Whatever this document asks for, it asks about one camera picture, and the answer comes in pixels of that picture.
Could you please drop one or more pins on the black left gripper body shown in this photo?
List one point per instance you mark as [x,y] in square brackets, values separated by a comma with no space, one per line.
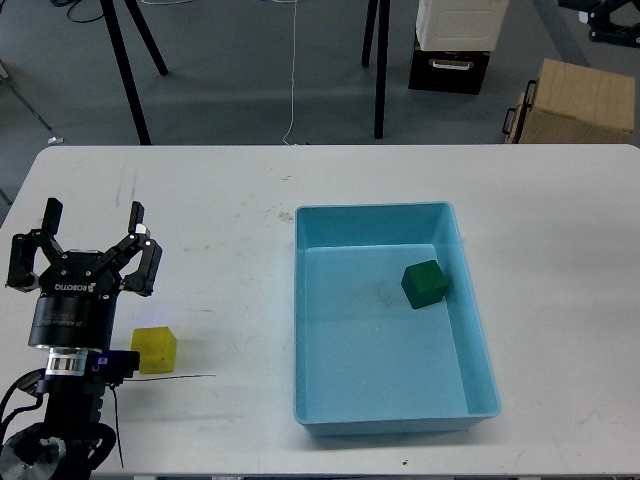
[75,310]

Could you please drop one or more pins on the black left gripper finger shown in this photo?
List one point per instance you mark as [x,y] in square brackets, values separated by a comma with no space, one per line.
[137,242]
[21,274]

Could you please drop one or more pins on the yellow block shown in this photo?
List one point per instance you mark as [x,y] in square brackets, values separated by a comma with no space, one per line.
[157,347]

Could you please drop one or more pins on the green block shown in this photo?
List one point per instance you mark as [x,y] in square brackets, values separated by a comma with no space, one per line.
[424,284]

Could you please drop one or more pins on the black robot arm in background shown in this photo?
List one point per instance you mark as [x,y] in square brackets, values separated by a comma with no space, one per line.
[597,15]

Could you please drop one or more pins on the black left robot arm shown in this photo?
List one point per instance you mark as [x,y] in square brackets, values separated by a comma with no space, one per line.
[71,441]

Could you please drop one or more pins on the white appliance box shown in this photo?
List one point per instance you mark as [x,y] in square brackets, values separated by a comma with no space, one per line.
[460,25]

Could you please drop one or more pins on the grey metal chair leg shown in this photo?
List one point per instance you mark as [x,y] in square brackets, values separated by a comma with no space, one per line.
[7,81]

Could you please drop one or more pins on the light blue plastic bin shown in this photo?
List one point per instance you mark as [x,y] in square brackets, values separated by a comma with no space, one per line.
[366,362]

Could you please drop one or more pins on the black right trestle legs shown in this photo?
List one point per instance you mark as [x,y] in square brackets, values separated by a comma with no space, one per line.
[377,21]

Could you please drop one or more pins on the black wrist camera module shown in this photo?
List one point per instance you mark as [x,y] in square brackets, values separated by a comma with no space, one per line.
[112,366]

